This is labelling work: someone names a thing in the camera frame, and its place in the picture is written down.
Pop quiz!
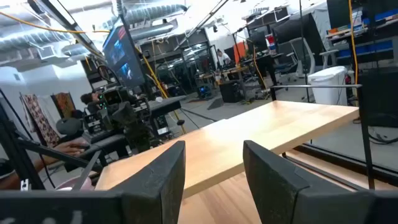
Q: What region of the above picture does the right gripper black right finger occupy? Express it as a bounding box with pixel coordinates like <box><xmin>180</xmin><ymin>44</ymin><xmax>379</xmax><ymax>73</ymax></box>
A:
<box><xmin>243</xmin><ymin>140</ymin><xmax>368</xmax><ymax>224</ymax></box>

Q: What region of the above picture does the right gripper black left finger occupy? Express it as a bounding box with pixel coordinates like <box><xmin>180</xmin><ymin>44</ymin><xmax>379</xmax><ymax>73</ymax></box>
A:
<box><xmin>110</xmin><ymin>140</ymin><xmax>187</xmax><ymax>224</ymax></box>

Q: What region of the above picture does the lilac ribbed mug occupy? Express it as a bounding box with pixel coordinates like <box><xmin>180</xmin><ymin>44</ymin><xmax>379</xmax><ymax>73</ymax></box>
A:
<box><xmin>55</xmin><ymin>175</ymin><xmax>96</xmax><ymax>191</ymax></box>

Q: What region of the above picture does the person's forearm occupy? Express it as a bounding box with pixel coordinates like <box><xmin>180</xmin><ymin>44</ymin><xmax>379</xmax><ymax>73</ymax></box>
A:
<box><xmin>0</xmin><ymin>152</ymin><xmax>63</xmax><ymax>190</ymax></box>

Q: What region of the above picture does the person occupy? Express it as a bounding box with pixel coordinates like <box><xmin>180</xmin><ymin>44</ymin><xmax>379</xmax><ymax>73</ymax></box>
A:
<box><xmin>80</xmin><ymin>92</ymin><xmax>105</xmax><ymax>118</ymax></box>
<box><xmin>216</xmin><ymin>49</ymin><xmax>232</xmax><ymax>67</ymax></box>

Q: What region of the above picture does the black work table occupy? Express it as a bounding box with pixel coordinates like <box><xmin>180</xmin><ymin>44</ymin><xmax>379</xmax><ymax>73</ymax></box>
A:
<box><xmin>146</xmin><ymin>95</ymin><xmax>187</xmax><ymax>119</ymax></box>

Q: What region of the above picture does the large display screen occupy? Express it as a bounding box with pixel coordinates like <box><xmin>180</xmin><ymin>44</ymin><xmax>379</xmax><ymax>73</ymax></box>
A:
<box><xmin>102</xmin><ymin>24</ymin><xmax>147</xmax><ymax>90</ymax></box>

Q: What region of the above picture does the person's hand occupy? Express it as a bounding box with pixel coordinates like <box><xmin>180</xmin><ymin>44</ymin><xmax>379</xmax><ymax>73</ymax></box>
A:
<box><xmin>54</xmin><ymin>138</ymin><xmax>91</xmax><ymax>157</ymax></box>

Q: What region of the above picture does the red patterned cloth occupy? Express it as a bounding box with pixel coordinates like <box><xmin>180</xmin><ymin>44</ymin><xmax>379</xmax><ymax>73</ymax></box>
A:
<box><xmin>20</xmin><ymin>93</ymin><xmax>62</xmax><ymax>147</ymax></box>

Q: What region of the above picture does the black storage box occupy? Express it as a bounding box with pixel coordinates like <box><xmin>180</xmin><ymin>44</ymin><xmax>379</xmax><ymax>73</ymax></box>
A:
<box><xmin>219</xmin><ymin>80</ymin><xmax>243</xmax><ymax>103</ymax></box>

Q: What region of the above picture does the white waste bin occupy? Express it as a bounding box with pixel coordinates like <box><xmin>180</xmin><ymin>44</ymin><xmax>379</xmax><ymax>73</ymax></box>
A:
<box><xmin>307</xmin><ymin>65</ymin><xmax>348</xmax><ymax>106</ymax></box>

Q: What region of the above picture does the grey office chair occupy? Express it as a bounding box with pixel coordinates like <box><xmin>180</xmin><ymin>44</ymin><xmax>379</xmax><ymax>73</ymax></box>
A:
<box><xmin>276</xmin><ymin>37</ymin><xmax>317</xmax><ymax>85</ymax></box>

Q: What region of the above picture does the rack with blue bins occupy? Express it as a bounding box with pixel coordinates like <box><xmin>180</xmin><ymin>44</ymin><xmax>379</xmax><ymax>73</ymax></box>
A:
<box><xmin>326</xmin><ymin>9</ymin><xmax>398</xmax><ymax>63</ymax></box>

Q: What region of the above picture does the yellow hanging cable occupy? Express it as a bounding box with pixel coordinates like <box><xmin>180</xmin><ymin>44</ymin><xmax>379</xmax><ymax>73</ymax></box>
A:
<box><xmin>347</xmin><ymin>0</ymin><xmax>360</xmax><ymax>97</ymax></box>
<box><xmin>0</xmin><ymin>11</ymin><xmax>111</xmax><ymax>34</ymax></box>
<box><xmin>135</xmin><ymin>46</ymin><xmax>187</xmax><ymax>134</ymax></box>

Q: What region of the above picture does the silver ventilation duct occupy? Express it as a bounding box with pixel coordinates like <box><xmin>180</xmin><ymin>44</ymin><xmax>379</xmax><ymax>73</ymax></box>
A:
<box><xmin>116</xmin><ymin>2</ymin><xmax>189</xmax><ymax>26</ymax></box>
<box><xmin>0</xmin><ymin>29</ymin><xmax>75</xmax><ymax>52</ymax></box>

